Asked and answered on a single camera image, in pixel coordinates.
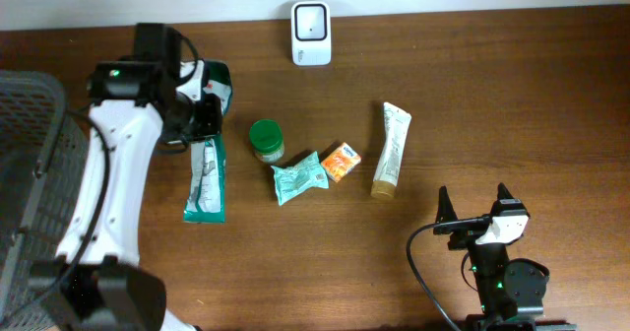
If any teal wipes pouch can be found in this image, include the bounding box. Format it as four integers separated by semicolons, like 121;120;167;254
272;152;329;206

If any white barcode scanner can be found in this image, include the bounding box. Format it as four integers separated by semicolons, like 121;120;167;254
290;1;332;67

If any grey plastic mesh basket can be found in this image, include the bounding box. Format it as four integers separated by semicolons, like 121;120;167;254
1;70;88;330

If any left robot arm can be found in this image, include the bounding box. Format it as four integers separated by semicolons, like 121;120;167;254
29;23;223;330

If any green white 3M packet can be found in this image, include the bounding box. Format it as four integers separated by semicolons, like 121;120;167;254
177;60;233;224

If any orange tissue pack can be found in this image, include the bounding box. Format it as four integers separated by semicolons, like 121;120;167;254
321;142;361;182

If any white cream tube gold cap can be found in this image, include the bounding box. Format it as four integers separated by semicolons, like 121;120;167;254
371;102;411;199

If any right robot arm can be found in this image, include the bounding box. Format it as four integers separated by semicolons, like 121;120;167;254
433;184;578;330

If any green lid jar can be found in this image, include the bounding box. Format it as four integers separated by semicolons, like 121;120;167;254
249;119;284;164

